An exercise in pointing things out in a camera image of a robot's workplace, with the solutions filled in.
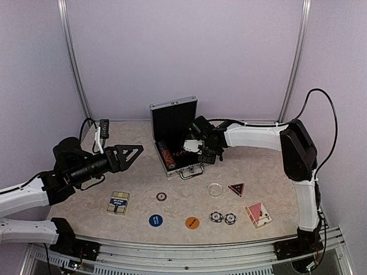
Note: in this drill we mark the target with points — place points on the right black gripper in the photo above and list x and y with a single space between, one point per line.
210 160

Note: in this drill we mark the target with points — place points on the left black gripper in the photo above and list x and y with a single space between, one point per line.
117 161

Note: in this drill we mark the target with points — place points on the aluminium poker chip case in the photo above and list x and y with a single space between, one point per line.
170 122

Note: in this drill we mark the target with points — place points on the red poker chip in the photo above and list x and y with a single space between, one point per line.
161 196

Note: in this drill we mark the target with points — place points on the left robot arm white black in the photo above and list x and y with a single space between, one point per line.
73 167

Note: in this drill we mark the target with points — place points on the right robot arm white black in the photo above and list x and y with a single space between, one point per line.
299 157

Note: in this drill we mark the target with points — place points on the black dice row in case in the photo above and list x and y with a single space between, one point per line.
180 153

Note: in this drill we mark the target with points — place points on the clear round dealer button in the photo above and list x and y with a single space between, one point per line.
214 190

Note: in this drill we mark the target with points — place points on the chip row in case front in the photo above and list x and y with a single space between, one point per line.
167 156

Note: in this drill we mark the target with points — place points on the black pink triangular button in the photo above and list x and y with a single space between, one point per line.
237 188

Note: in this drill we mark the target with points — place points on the blue playing card box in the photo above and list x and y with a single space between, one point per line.
118 202

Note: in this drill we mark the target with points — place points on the blue white poker chip stack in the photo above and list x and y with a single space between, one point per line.
216 217

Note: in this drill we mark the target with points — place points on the orange big blind button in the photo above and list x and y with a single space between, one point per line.
192 223

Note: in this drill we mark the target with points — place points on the blue small blind button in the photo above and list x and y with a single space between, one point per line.
156 220

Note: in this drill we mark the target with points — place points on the red playing card deck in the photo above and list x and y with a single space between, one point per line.
258 215

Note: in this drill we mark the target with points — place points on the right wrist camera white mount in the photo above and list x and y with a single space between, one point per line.
194 146

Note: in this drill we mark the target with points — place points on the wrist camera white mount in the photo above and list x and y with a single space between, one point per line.
194 146
101 135

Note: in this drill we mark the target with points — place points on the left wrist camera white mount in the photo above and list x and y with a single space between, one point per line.
101 135

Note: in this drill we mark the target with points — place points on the aluminium front rail frame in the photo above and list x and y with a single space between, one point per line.
254 257

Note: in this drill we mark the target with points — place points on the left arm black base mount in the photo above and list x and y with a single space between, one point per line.
67 244

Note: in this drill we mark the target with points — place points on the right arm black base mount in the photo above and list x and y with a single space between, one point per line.
292 248

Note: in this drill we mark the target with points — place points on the left aluminium corner post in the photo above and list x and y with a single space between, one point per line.
65 24

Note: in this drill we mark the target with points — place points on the aluminium corner post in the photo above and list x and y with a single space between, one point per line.
65 24
301 38

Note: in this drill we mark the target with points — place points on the right aluminium corner post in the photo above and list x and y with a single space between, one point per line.
301 38

